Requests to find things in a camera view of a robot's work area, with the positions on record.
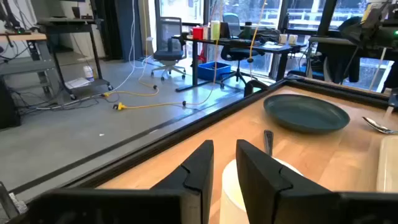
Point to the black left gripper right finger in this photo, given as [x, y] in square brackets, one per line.
[264, 193]

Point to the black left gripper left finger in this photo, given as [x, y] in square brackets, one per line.
[140, 205]

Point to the white ceramic mug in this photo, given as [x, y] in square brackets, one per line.
[228, 193]

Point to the silver metal fork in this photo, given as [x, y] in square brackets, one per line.
[268, 141]

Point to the dark teal plate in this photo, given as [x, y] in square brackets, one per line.
[306, 113]

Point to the silver metal spoon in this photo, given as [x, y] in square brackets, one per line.
[377, 126]

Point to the beige plastic tray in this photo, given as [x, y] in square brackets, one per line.
[390, 165]

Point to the white paper cup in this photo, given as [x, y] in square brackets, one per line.
[283, 38]
[293, 39]

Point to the dark bottle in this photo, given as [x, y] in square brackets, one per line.
[247, 31]

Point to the blue plastic bin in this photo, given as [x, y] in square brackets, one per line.
[214, 73]

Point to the black office chair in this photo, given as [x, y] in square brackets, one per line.
[237, 53]

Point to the white paper stack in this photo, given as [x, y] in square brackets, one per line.
[77, 83]

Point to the white plastic bottle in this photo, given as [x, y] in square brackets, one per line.
[88, 74]

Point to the black office desk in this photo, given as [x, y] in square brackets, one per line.
[195, 65]

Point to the grey mesh office chair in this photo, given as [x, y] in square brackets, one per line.
[169, 54]

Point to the yellow-green translucent cup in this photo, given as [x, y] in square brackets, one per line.
[215, 31]

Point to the black floor case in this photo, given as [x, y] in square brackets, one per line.
[7, 105]

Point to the red container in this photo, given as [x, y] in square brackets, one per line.
[197, 33]

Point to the wooden workbench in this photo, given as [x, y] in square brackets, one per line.
[25, 36]

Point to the black equipment with green light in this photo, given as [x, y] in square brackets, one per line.
[12, 21]

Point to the black aluminium table frame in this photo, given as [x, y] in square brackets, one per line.
[186, 132]

